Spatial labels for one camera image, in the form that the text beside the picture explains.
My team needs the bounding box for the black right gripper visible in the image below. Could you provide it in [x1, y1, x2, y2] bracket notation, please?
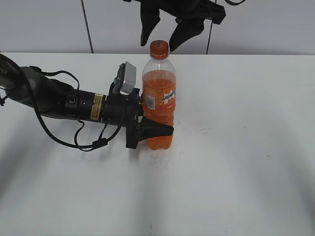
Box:
[137, 0, 226, 52]

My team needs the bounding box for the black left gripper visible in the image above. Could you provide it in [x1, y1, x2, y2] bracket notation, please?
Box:
[102, 88, 174, 148]

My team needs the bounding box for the orange bottle cap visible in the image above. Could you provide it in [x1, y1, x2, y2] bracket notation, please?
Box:
[150, 40, 169, 60]

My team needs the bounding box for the orange soda plastic bottle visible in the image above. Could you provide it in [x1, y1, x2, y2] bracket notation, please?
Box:
[142, 50, 177, 150]

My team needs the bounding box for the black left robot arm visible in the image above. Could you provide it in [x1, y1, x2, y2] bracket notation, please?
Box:
[0, 55, 174, 151]

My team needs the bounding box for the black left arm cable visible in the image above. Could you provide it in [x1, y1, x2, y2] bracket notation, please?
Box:
[23, 70, 123, 152]

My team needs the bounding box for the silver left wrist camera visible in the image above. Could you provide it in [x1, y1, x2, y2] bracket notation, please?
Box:
[112, 61, 136, 94]

